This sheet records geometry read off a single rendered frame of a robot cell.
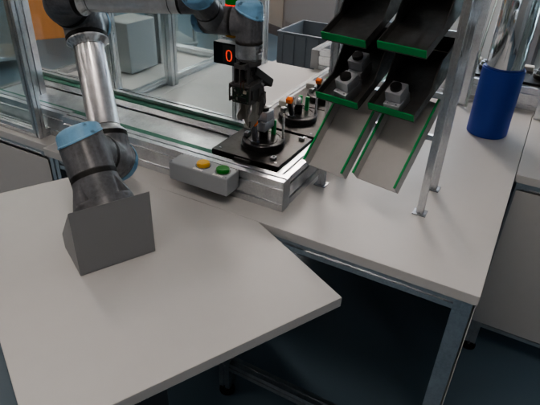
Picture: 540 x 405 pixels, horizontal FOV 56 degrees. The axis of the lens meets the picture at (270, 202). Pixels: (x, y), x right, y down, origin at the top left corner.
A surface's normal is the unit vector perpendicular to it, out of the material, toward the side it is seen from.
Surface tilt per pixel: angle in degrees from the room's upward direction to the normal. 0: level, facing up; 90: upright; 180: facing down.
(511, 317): 90
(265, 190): 90
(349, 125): 45
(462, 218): 0
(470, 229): 0
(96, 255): 90
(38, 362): 0
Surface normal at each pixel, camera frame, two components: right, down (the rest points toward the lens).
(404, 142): -0.42, -0.32
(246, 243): 0.04, -0.85
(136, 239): 0.56, 0.46
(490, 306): -0.48, 0.45
